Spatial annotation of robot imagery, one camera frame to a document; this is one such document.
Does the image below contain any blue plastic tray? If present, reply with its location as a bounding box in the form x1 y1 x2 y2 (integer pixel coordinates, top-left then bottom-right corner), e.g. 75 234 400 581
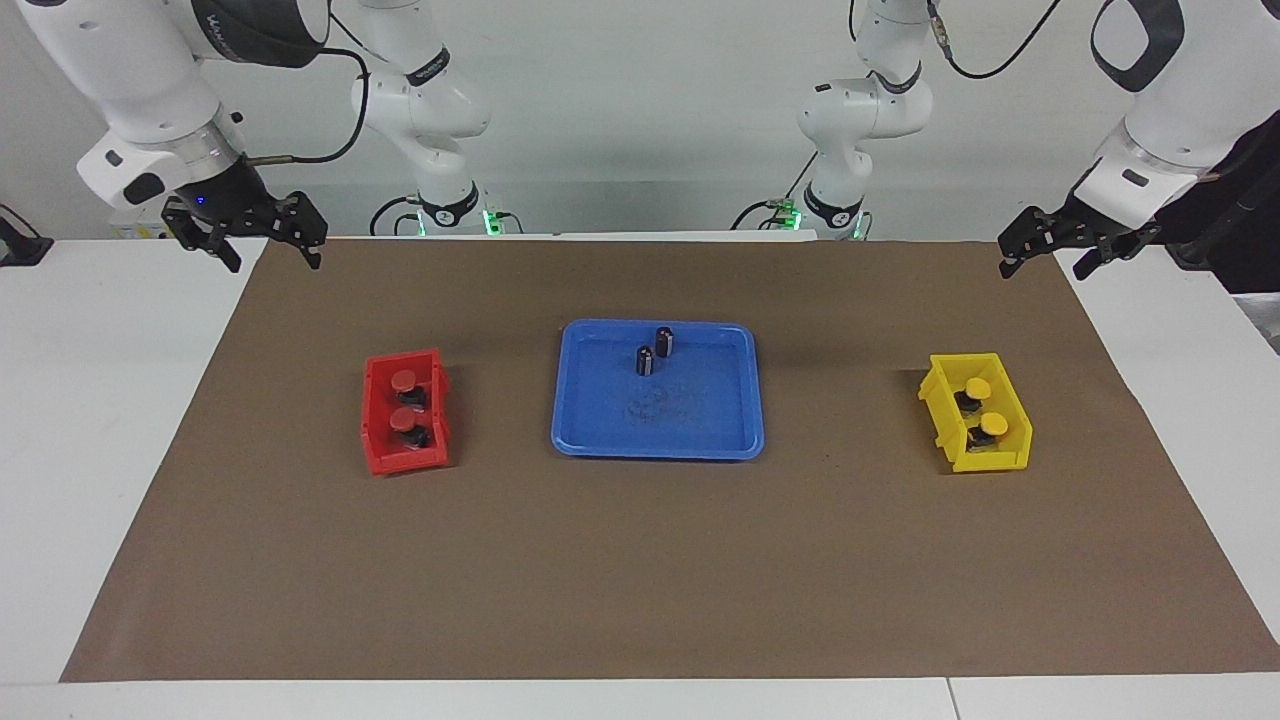
551 319 766 461

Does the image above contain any yellow plastic bin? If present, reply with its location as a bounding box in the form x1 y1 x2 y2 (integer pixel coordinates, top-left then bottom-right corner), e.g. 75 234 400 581
918 352 1034 474

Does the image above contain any red plastic bin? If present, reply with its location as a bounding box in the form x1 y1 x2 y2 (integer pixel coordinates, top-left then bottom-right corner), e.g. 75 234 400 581
361 347 453 477

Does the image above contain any brown table mat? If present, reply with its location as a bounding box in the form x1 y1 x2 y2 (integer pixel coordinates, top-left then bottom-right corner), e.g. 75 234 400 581
60 237 1280 684

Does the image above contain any black right base cable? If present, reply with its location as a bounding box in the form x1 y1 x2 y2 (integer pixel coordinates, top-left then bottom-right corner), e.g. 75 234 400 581
369 195 426 238

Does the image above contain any black base cable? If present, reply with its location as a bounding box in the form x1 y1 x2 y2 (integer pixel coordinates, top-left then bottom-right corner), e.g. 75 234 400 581
369 195 426 238
729 150 819 232

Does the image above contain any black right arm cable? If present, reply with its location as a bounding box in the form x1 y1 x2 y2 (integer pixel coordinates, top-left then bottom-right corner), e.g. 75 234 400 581
240 15 373 167

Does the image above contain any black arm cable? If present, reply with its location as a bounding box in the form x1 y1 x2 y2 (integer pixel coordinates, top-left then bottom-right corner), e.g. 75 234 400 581
240 15 373 167
925 0 1063 81

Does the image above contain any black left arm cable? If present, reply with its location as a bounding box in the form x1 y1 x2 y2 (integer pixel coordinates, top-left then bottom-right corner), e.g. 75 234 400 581
925 0 1063 81

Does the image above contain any black clamp bracket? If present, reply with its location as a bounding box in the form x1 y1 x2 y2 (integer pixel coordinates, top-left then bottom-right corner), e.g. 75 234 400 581
0 205 53 268

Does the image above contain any black left base cable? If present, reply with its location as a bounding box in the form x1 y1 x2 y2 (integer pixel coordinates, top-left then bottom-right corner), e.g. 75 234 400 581
729 150 819 232

